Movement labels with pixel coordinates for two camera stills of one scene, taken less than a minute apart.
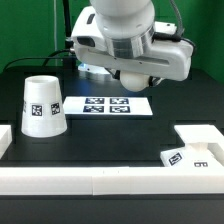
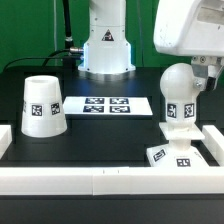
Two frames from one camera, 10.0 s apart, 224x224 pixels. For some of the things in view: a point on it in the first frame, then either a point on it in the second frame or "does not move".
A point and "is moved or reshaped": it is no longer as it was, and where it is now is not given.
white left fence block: (5, 138) does not move
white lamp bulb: (134, 82) → (177, 87)
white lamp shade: (43, 113) does not move
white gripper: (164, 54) → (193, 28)
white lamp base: (203, 147) is moved or reshaped
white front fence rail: (148, 180) does not move
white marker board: (107, 106) does not move
